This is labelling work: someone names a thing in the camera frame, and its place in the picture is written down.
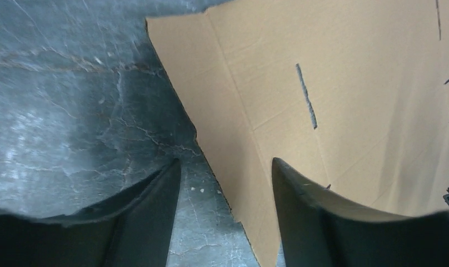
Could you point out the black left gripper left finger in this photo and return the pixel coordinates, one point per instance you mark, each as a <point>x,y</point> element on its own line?
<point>131,228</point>

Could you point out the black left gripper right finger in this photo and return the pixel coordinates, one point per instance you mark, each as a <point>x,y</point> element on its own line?
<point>319,227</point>

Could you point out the brown cardboard box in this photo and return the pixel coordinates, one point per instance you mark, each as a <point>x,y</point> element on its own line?
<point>352,94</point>

